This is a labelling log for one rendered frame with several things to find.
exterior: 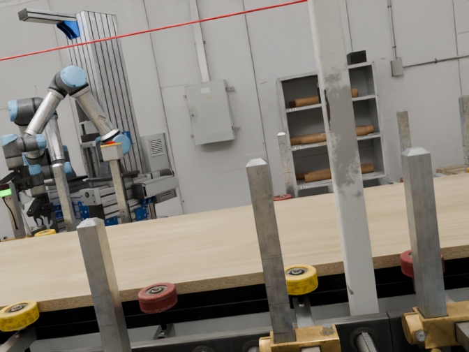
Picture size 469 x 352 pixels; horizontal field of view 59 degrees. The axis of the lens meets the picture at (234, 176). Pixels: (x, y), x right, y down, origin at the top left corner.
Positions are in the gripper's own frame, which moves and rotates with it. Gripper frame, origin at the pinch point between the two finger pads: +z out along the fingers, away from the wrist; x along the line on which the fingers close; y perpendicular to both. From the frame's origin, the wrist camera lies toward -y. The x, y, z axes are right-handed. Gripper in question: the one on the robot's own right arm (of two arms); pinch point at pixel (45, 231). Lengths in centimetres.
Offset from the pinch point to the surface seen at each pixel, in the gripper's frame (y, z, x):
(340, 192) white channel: -126, -25, -135
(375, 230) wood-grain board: -99, -8, -146
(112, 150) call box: -30, -37, -56
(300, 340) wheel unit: -138, -3, -123
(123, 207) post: -29, -11, -56
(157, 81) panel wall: 233, -94, -18
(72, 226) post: -28.6, -6.3, -30.2
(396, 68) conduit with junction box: 226, -64, -259
